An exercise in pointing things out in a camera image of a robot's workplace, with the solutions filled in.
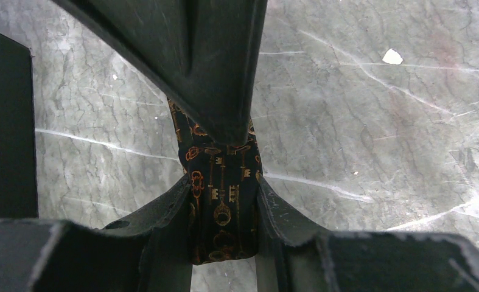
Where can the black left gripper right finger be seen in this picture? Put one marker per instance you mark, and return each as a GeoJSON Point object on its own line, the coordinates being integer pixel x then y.
{"type": "Point", "coordinates": [296, 254]}

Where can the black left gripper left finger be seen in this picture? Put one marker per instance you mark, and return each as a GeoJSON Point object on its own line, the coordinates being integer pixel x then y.
{"type": "Point", "coordinates": [143, 251]}

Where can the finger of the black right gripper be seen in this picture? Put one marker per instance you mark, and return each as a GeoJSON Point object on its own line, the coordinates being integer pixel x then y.
{"type": "Point", "coordinates": [201, 54]}

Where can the black orange key-pattern tie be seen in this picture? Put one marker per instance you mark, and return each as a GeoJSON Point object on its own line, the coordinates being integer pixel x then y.
{"type": "Point", "coordinates": [223, 180]}

